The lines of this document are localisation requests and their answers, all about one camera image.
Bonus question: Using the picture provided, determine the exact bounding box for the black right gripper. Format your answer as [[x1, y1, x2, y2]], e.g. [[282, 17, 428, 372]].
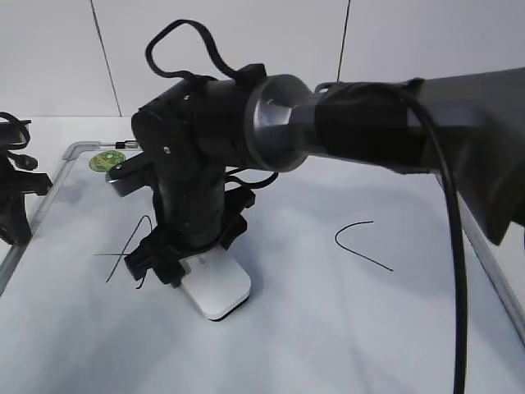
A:
[[125, 187, 255, 287]]

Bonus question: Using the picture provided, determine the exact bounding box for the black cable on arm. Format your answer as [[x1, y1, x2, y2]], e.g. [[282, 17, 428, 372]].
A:
[[144, 19, 469, 394]]

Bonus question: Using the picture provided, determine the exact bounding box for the white board eraser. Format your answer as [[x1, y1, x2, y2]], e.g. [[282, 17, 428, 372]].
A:
[[180, 246, 252, 321]]

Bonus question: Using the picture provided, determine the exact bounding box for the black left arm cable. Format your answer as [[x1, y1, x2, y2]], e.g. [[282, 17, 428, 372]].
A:
[[0, 111, 39, 172]]

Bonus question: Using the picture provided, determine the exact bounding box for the green round magnet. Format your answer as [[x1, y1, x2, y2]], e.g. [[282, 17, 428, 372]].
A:
[[89, 150, 126, 173]]

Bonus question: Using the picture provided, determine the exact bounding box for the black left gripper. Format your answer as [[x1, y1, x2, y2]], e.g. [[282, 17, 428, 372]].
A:
[[1, 156, 53, 245]]

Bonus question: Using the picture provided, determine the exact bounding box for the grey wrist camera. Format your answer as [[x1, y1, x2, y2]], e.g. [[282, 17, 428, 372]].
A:
[[105, 153, 158, 197]]

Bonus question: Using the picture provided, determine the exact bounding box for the white board with grey frame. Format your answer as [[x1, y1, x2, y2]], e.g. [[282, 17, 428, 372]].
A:
[[0, 140, 525, 394]]

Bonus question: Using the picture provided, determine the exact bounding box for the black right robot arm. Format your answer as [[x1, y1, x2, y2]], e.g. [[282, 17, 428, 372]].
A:
[[126, 68, 524, 283]]

